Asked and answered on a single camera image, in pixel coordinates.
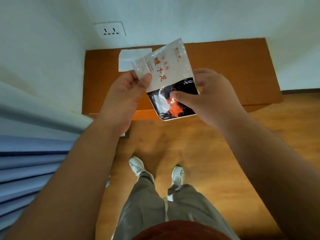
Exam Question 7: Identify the person's left hand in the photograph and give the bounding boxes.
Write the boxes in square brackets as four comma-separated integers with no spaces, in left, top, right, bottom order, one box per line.
[97,70,153,136]

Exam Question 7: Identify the person's right hand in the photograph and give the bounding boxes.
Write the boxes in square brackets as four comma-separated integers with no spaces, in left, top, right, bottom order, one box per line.
[169,68,247,131]

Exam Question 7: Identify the white and black foil packet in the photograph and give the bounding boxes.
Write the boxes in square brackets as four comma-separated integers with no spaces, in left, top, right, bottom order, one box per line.
[132,38,200,121]

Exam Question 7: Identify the person's left forearm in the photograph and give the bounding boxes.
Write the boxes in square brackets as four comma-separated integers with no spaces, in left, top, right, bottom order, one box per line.
[5,115,129,240]

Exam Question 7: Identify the person's right forearm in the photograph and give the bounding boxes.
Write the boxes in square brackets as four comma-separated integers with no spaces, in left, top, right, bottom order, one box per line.
[219,110,320,240]

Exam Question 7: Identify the white paper sheet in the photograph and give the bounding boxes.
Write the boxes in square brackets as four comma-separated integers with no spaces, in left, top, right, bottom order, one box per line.
[118,48,153,72]

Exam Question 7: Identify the wooden desk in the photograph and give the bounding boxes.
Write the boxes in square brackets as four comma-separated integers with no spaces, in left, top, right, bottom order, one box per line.
[82,38,284,121]

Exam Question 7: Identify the white right sneaker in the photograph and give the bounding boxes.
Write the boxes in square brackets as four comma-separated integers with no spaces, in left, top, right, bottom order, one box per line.
[167,165,185,202]

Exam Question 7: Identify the white sneaker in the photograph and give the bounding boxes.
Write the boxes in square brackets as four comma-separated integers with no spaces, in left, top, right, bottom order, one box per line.
[167,165,185,202]
[129,156,155,182]

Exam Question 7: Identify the white left sneaker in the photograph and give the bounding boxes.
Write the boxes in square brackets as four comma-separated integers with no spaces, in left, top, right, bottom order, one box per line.
[129,156,155,182]

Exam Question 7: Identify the grey trousers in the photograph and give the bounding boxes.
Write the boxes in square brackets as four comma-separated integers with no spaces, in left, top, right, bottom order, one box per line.
[112,171,241,240]

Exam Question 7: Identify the blue grey curtain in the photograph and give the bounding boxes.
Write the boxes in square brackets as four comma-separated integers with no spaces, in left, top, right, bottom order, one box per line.
[0,81,94,234]

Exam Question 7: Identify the dark red shirt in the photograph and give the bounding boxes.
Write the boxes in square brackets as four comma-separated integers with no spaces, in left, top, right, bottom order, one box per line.
[132,220,229,240]

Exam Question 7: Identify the white wall power socket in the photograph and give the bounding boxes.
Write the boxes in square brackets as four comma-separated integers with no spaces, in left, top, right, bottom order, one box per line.
[94,21,126,39]

